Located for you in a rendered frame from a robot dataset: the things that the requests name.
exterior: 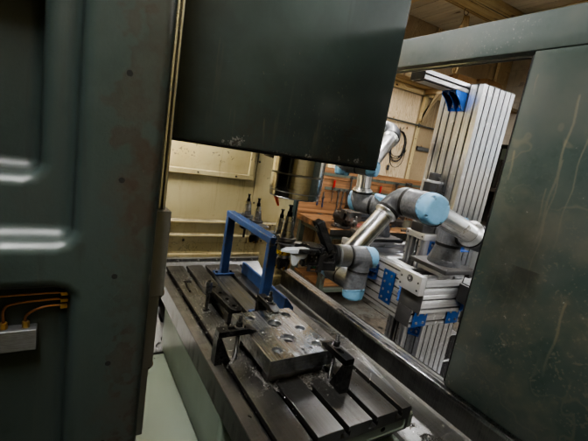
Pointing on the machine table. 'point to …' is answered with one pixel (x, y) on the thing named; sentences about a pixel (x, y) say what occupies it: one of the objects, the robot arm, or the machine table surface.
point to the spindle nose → (297, 178)
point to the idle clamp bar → (224, 302)
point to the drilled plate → (317, 357)
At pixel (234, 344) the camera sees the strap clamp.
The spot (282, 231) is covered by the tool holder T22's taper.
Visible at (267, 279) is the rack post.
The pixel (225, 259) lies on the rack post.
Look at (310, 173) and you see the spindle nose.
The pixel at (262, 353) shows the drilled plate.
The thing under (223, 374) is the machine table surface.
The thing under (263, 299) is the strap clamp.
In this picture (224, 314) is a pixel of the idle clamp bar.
